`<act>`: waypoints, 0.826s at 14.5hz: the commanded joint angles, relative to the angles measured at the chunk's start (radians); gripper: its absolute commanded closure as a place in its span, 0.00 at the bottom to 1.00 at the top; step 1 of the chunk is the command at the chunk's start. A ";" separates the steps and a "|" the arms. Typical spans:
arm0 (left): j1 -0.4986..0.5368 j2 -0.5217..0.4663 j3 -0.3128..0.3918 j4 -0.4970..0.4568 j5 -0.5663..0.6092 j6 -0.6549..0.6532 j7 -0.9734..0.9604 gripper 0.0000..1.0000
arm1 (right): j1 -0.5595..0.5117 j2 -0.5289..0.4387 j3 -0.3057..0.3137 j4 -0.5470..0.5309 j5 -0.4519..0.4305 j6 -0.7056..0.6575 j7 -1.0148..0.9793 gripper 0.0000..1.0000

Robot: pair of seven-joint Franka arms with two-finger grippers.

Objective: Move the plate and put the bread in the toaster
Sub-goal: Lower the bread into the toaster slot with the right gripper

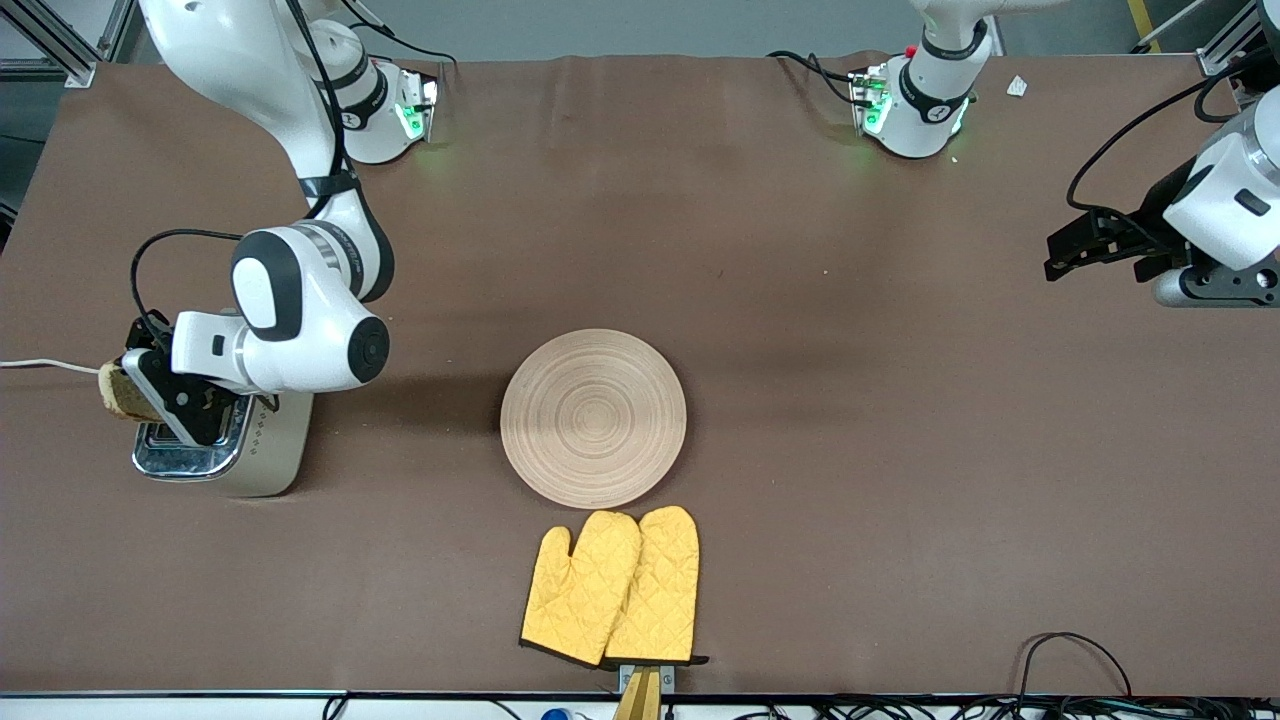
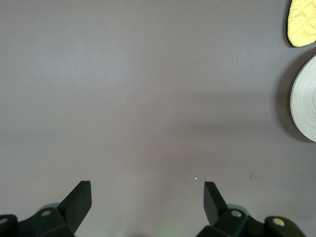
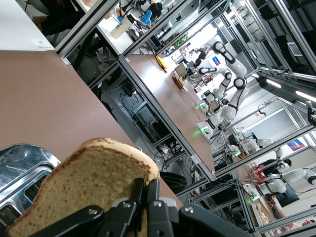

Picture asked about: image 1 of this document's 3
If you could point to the small white paper tag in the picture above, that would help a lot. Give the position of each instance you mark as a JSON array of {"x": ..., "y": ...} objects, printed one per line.
[{"x": 1017, "y": 86}]

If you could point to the brown bread slice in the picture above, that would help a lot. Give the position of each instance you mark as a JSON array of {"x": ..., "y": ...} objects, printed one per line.
[{"x": 118, "y": 392}]

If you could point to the yellow quilted oven mitt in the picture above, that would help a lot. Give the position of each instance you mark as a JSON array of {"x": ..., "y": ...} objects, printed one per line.
[
  {"x": 660, "y": 590},
  {"x": 580, "y": 590}
]

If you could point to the beige chrome two-slot toaster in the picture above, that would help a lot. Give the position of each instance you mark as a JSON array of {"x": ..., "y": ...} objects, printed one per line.
[{"x": 280, "y": 450}]

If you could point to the small metal bracket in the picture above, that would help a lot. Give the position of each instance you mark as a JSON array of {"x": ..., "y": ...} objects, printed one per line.
[{"x": 668, "y": 680}]

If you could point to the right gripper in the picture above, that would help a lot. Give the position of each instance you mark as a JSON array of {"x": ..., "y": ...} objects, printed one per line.
[{"x": 137, "y": 340}]

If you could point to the wooden clamp bar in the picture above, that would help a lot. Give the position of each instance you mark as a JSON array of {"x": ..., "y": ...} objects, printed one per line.
[{"x": 640, "y": 700}]

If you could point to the round wooden plate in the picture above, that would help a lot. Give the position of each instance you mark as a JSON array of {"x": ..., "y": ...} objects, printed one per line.
[{"x": 595, "y": 420}]

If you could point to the aluminium frame profile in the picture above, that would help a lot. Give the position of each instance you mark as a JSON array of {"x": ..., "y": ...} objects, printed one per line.
[
  {"x": 1230, "y": 55},
  {"x": 60, "y": 45}
]

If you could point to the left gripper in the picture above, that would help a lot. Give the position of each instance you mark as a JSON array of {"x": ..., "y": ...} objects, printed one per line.
[{"x": 1148, "y": 226}]

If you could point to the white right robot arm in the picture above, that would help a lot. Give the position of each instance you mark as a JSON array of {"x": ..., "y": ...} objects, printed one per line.
[{"x": 300, "y": 300}]

